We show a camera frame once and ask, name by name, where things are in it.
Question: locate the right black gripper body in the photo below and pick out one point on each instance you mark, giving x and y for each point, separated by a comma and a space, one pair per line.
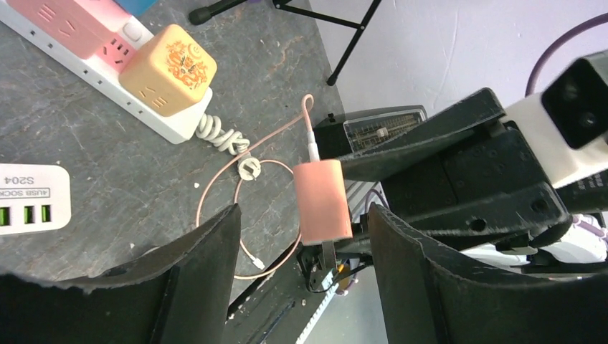
485, 189

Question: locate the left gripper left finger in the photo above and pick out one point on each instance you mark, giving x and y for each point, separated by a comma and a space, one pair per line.
178, 293

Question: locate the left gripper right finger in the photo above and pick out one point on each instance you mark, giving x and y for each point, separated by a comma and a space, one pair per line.
431, 293

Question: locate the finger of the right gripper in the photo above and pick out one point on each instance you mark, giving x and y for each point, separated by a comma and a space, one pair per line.
394, 232
441, 131

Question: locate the small pink charger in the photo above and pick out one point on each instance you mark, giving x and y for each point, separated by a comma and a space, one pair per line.
322, 202

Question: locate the tan cube socket adapter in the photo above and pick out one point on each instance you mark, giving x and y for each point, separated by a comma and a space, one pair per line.
169, 73

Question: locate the long white colourful power strip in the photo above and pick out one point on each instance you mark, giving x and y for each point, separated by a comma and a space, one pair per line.
100, 75

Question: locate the pink cube socket adapter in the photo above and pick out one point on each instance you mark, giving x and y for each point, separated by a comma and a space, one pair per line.
81, 26

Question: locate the blue plug adapter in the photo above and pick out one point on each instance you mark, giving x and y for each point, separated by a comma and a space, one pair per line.
135, 7

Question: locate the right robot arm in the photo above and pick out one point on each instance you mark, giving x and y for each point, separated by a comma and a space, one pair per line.
584, 209

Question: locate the small white power strip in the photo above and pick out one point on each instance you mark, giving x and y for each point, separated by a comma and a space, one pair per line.
34, 198

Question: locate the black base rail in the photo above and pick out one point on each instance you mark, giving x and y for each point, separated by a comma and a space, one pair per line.
284, 306

